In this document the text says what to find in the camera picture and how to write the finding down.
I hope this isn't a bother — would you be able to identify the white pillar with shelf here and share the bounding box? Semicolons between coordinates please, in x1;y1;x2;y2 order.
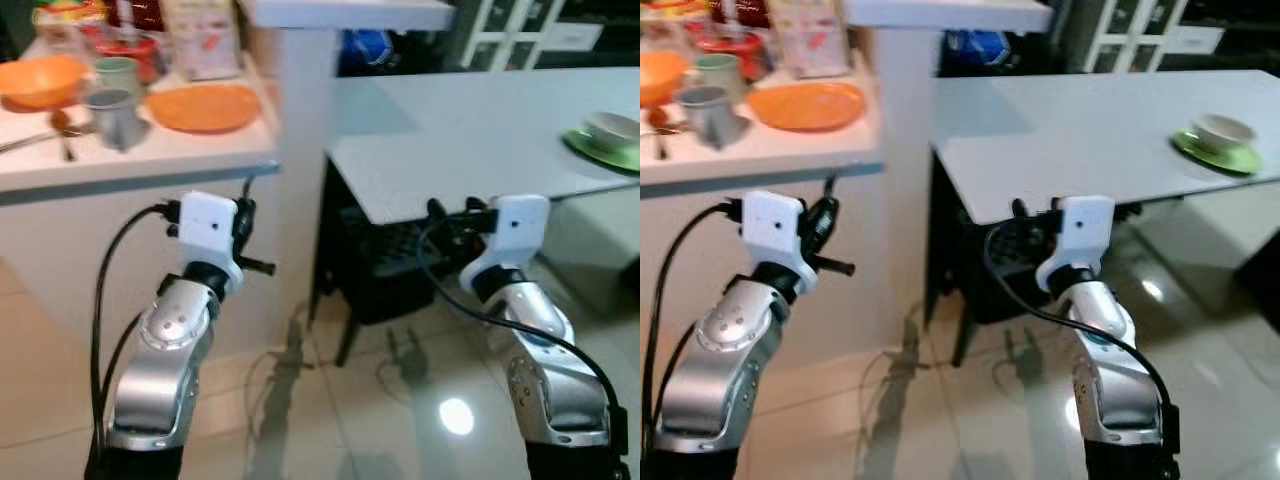
239;0;457;313

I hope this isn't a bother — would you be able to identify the black crate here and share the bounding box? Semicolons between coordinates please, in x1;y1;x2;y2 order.
924;158;1063;326
318;158;471;326

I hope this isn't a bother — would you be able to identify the orange plate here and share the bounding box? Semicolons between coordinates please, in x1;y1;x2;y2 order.
744;79;867;134
144;82;264;135

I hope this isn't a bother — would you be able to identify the grey mug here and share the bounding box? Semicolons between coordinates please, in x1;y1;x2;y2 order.
674;84;750;150
82;87;150;152

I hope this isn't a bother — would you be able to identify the green plate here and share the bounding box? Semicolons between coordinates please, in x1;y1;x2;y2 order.
1171;127;1264;177
562;127;641;176

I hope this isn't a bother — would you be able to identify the beige printed box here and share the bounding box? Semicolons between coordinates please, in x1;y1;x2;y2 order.
773;0;853;80
159;0;243;82

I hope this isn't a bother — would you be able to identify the pale green mug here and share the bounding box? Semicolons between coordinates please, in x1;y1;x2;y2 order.
92;56;144;97
689;53;747;93

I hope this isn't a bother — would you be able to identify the blue bag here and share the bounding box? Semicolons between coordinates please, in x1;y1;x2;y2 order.
339;27;398;77
944;27;1008;73

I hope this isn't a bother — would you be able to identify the red bowl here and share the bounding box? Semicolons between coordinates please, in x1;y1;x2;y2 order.
84;29;163;83
698;27;768;82

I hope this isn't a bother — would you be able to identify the white ribbed bowl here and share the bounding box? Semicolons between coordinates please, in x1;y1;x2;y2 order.
1191;113;1258;155
582;111;641;153

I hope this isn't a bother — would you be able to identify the metal spoon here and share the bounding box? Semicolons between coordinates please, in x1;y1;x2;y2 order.
49;109;78;163
644;107;678;162

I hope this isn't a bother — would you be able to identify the white glass-door cabinet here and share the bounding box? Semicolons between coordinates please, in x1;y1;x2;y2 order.
1063;0;1233;73
453;0;641;73

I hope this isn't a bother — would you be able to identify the orange bowl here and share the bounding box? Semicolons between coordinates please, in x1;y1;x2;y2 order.
640;49;690;109
0;54;90;112

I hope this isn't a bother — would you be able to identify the metal fork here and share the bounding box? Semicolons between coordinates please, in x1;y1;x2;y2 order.
0;128;63;155

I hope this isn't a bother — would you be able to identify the yellow snack packet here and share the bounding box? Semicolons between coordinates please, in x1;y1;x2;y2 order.
34;0;108;32
640;0;713;27

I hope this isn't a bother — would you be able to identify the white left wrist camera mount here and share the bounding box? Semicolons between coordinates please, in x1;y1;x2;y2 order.
739;189;810;293
174;191;247;293

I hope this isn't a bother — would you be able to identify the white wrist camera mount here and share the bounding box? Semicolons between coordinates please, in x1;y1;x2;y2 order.
459;194;552;297
1034;194;1117;293
174;191;247;293
739;189;810;293

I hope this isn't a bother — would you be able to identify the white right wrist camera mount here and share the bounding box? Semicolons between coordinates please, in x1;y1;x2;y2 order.
1034;194;1117;293
459;194;552;297

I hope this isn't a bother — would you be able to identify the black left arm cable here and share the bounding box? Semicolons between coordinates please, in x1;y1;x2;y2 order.
641;202;747;451
87;202;182;446

